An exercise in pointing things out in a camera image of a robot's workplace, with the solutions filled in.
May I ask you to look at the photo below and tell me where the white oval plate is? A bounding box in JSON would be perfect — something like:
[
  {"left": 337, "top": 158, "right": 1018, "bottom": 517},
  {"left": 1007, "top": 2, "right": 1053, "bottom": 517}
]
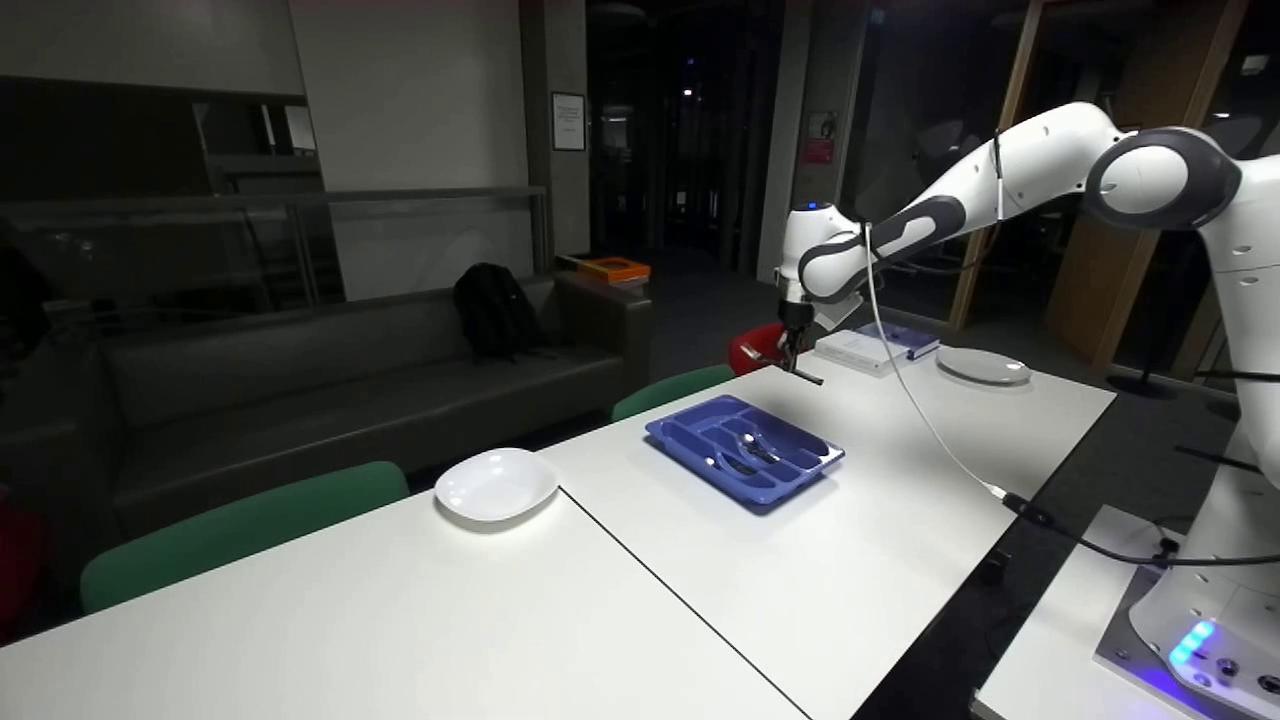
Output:
[{"left": 433, "top": 449, "right": 559, "bottom": 524}]

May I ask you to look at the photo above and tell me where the grey round plate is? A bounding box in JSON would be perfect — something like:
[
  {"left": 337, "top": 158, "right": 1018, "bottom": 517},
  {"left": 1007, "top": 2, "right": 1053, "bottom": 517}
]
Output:
[{"left": 938, "top": 344, "right": 1033, "bottom": 387}]

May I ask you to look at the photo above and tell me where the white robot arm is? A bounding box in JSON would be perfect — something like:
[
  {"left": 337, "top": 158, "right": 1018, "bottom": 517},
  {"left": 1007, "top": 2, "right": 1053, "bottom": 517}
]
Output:
[{"left": 777, "top": 98, "right": 1280, "bottom": 485}]

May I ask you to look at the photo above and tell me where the wall notice sign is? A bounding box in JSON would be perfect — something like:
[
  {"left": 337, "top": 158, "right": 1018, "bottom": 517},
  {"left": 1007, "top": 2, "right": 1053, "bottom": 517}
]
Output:
[{"left": 552, "top": 94, "right": 590, "bottom": 151}]

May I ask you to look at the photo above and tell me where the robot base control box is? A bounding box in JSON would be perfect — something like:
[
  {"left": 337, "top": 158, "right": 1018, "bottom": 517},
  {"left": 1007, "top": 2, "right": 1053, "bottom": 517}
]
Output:
[{"left": 1098, "top": 569, "right": 1280, "bottom": 720}]

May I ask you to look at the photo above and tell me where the blue plastic cutlery tray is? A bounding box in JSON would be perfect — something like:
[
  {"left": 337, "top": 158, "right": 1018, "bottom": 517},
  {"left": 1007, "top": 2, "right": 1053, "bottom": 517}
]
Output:
[{"left": 646, "top": 395, "right": 846, "bottom": 517}]

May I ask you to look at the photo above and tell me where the black backpack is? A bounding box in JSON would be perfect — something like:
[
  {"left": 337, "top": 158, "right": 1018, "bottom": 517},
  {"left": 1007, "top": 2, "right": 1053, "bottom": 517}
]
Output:
[{"left": 452, "top": 264, "right": 542, "bottom": 354}]

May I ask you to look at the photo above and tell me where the red chair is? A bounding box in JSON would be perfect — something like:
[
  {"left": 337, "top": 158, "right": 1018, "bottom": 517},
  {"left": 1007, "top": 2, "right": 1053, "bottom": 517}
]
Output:
[{"left": 730, "top": 321, "right": 791, "bottom": 374}]

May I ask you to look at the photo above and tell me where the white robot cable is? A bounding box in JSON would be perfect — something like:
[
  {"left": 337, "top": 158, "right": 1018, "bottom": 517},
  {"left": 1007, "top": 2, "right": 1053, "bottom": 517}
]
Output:
[{"left": 860, "top": 224, "right": 1033, "bottom": 513}]

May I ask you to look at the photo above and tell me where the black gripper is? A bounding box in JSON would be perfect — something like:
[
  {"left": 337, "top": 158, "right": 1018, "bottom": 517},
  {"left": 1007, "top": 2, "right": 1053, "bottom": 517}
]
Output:
[{"left": 780, "top": 302, "right": 817, "bottom": 361}]

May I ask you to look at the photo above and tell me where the grey sofa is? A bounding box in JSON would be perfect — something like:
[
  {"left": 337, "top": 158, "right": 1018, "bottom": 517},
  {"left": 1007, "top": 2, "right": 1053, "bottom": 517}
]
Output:
[{"left": 0, "top": 271, "right": 652, "bottom": 534}]

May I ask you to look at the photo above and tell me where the blue book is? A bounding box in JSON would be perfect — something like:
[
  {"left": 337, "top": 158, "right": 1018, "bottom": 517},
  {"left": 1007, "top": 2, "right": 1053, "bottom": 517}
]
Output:
[{"left": 860, "top": 323, "right": 940, "bottom": 361}]

